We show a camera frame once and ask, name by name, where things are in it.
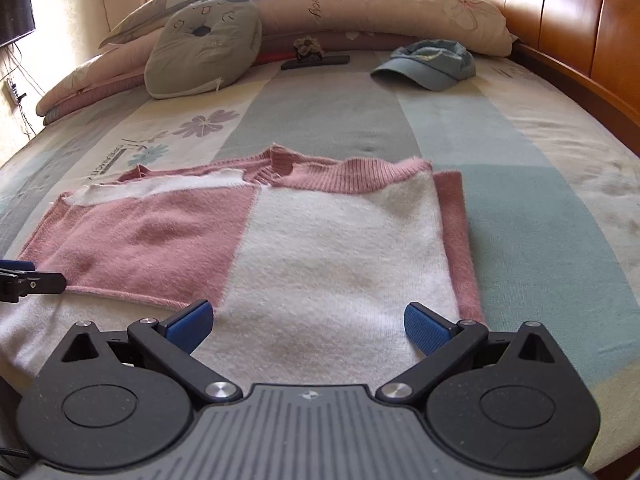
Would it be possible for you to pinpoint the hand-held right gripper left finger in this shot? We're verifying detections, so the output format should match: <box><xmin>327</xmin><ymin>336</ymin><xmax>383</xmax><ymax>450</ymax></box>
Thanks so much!
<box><xmin>52</xmin><ymin>299</ymin><xmax>242</xmax><ymax>405</ymax></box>

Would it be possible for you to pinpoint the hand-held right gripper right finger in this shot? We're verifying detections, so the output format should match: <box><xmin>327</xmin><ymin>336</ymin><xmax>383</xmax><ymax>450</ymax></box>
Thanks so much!
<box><xmin>376</xmin><ymin>302</ymin><xmax>566</xmax><ymax>406</ymax></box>

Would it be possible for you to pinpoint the pink and white sweater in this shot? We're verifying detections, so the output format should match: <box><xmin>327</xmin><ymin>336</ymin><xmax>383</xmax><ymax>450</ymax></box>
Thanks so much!
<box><xmin>0</xmin><ymin>144</ymin><xmax>487</xmax><ymax>391</ymax></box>

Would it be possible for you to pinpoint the black television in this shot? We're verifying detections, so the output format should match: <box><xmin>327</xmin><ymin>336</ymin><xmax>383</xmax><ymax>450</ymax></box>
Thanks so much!
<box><xmin>0</xmin><ymin>0</ymin><xmax>37</xmax><ymax>47</ymax></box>

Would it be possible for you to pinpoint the blue baseball cap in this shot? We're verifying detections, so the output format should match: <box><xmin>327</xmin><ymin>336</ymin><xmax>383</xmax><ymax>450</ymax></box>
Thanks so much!
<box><xmin>370</xmin><ymin>40</ymin><xmax>477</xmax><ymax>92</ymax></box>

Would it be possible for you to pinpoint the grey cat face cushion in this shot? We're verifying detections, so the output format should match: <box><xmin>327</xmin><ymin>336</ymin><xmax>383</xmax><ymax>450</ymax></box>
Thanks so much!
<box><xmin>144</xmin><ymin>0</ymin><xmax>263</xmax><ymax>100</ymax></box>

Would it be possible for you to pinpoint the black hair clip with flower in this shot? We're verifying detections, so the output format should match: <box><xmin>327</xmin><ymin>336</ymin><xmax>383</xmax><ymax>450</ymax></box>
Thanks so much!
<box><xmin>281</xmin><ymin>54</ymin><xmax>351</xmax><ymax>71</ymax></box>

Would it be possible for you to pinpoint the beige flower hair clip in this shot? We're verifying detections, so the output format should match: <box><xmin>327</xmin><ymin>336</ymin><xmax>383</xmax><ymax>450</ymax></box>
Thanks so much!
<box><xmin>294</xmin><ymin>36</ymin><xmax>326</xmax><ymax>63</ymax></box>

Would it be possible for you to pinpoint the wooden headboard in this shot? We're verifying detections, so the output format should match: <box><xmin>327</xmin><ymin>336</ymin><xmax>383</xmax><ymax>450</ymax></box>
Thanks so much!
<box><xmin>452</xmin><ymin>0</ymin><xmax>640</xmax><ymax>153</ymax></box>

